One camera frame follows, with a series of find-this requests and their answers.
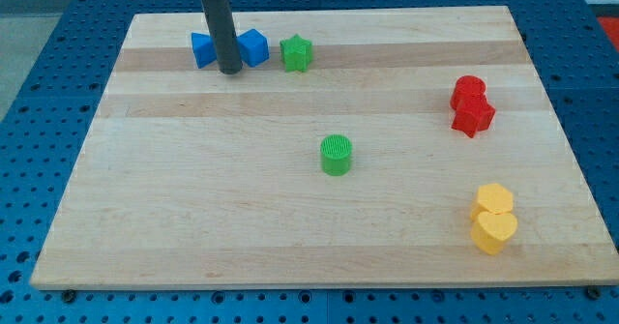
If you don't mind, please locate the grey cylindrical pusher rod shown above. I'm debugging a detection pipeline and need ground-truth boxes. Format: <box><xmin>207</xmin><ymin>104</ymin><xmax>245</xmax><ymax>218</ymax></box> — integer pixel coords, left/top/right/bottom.
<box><xmin>201</xmin><ymin>0</ymin><xmax>243</xmax><ymax>74</ymax></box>

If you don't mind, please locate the green star block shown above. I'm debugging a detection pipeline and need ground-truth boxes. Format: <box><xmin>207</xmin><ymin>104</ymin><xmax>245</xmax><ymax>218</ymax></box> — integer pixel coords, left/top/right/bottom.
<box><xmin>280</xmin><ymin>34</ymin><xmax>313</xmax><ymax>73</ymax></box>

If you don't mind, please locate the red star block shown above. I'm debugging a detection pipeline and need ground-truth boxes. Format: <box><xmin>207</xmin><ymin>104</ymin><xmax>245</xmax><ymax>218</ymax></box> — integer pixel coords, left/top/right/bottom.
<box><xmin>451</xmin><ymin>95</ymin><xmax>496</xmax><ymax>138</ymax></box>

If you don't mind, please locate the blue triangle block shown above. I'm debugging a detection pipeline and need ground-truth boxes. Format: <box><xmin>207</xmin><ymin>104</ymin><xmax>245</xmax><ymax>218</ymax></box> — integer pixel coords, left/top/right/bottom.
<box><xmin>191</xmin><ymin>33</ymin><xmax>217</xmax><ymax>69</ymax></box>

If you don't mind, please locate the blue cube block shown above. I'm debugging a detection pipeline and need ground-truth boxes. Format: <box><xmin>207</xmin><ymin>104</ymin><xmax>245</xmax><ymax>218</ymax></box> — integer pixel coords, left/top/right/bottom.
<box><xmin>237</xmin><ymin>29</ymin><xmax>270</xmax><ymax>68</ymax></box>

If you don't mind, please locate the wooden board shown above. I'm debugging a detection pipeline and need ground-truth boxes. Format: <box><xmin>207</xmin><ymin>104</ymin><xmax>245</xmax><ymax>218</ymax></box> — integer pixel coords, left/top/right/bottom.
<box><xmin>30</xmin><ymin>6</ymin><xmax>618</xmax><ymax>290</ymax></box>

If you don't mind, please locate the green cylinder block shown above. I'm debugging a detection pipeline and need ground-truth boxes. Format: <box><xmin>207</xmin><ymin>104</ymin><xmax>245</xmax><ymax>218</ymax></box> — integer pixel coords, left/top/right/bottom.
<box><xmin>320</xmin><ymin>134</ymin><xmax>352</xmax><ymax>176</ymax></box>

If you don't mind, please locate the red cylinder block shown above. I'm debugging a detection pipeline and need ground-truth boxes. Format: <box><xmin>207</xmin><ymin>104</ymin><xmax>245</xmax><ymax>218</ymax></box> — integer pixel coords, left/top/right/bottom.
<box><xmin>450</xmin><ymin>75</ymin><xmax>486</xmax><ymax>110</ymax></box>

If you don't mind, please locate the yellow hexagon block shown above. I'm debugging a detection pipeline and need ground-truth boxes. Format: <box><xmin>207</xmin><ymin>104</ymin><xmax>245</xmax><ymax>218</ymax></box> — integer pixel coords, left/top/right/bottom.
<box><xmin>470</xmin><ymin>183</ymin><xmax>514</xmax><ymax>221</ymax></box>

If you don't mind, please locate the yellow heart block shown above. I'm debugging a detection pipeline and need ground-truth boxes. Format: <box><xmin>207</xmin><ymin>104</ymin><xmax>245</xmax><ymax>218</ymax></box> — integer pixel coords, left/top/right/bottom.
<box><xmin>470</xmin><ymin>212</ymin><xmax>518</xmax><ymax>255</ymax></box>

